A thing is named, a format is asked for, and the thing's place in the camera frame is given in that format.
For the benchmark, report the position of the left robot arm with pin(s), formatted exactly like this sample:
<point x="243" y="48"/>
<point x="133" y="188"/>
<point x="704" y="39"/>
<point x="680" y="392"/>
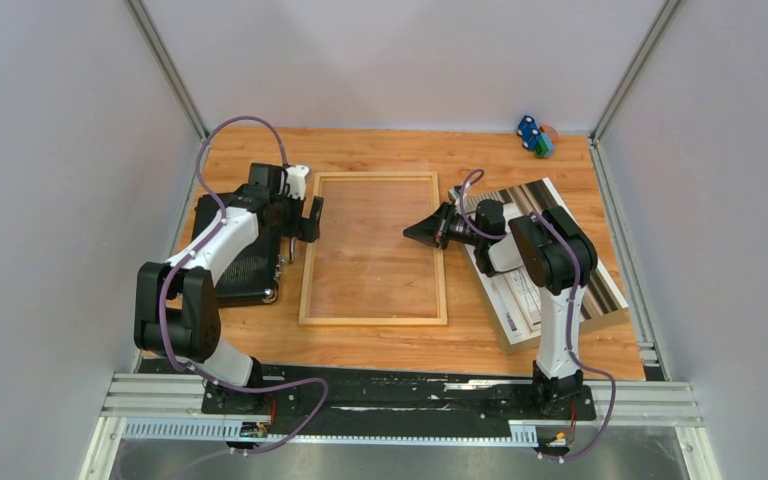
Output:
<point x="177" y="310"/>

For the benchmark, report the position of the wooden picture frame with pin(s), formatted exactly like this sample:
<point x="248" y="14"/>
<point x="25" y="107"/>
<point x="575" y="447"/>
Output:
<point x="362" y="270"/>

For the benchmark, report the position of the blue green toy blocks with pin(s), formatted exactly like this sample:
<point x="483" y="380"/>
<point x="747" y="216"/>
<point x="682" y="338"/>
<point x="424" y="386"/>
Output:
<point x="534" y="137"/>

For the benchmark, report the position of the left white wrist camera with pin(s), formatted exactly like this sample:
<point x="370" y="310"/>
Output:
<point x="296" y="181"/>

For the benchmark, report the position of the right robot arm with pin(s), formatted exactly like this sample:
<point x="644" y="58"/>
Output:
<point x="557" y="258"/>

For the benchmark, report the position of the photo print board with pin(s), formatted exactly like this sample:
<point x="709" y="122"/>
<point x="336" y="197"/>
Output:
<point x="512" y="302"/>

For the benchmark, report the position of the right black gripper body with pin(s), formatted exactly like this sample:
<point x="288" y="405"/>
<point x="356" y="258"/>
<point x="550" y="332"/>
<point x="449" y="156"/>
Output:
<point x="461" y="229"/>

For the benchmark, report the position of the orange round object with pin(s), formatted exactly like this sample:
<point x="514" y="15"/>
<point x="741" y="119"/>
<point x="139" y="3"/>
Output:
<point x="550" y="132"/>

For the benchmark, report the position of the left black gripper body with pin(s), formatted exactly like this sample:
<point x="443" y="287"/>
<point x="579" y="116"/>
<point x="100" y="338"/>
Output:
<point x="287" y="216"/>

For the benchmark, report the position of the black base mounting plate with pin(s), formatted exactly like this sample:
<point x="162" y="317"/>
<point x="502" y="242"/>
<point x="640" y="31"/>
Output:
<point x="362" y="403"/>

